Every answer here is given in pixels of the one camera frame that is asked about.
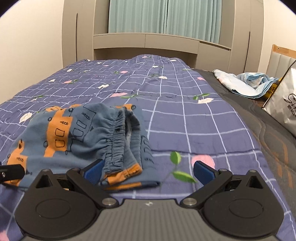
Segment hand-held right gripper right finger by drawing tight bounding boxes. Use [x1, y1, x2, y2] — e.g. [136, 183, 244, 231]
[180, 161, 269, 208]

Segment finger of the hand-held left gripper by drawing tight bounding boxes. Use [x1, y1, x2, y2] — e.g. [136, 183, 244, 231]
[0, 163, 25, 185]

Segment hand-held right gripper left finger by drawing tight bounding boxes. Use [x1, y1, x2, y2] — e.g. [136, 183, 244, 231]
[28, 159, 119, 208]

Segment blue pants with orange print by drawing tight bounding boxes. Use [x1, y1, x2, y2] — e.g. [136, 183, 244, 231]
[6, 103, 161, 191]

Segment purple plaid floral quilt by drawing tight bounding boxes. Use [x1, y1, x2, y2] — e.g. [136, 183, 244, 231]
[0, 54, 290, 232]

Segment dark grey mattress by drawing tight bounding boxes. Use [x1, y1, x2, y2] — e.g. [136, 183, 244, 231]
[191, 68, 296, 186]

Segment light blue cloth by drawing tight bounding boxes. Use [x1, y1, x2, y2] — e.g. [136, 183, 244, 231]
[213, 69, 280, 100]

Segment silver plastic bag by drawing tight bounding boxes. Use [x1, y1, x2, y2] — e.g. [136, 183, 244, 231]
[262, 60, 296, 139]

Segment yellow packet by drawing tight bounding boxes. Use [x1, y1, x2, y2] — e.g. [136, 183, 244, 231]
[266, 79, 282, 99]

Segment beige built-in cabinet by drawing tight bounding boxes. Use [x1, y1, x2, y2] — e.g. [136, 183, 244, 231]
[61, 0, 265, 73]

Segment grey padded headboard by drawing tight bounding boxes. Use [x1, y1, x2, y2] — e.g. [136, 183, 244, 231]
[266, 44, 296, 79]

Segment teal curtain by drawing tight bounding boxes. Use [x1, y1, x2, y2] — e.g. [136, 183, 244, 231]
[108, 0, 232, 45]

